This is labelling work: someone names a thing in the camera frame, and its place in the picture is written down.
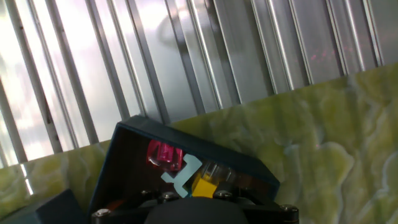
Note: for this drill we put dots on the yellow teal clear brick stack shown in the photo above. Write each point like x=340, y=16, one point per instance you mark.
x=203, y=186

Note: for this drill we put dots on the light blue number one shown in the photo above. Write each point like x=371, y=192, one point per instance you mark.
x=186, y=174

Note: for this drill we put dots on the orange toy basketball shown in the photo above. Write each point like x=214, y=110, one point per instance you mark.
x=115, y=204

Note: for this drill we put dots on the pink translucent plastic toy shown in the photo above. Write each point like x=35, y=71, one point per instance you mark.
x=164, y=154

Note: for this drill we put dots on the dark blue gift box base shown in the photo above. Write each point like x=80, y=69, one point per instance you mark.
x=124, y=161

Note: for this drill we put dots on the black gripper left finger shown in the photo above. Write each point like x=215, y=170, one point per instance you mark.
x=124, y=216

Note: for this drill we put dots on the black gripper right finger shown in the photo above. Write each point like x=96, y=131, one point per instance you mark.
x=270, y=214

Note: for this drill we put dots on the green marble pattern mat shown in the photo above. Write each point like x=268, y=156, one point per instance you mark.
x=311, y=140

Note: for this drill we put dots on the dark blue ribboned box lid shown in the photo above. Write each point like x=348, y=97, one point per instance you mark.
x=59, y=208

